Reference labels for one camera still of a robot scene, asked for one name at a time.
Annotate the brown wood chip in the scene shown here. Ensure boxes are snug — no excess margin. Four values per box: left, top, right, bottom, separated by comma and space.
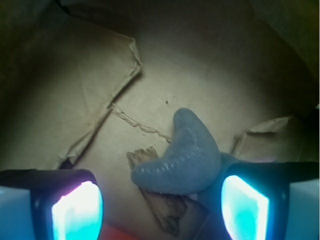
126, 146, 188, 237

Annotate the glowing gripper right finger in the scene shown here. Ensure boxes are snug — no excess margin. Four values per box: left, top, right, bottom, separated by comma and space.
219, 162, 320, 240

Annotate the brown paper bag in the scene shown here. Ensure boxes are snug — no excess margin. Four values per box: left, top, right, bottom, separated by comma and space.
0, 0, 320, 240

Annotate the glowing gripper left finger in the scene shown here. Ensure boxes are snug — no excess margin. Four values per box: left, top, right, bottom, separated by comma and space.
0, 169, 104, 240

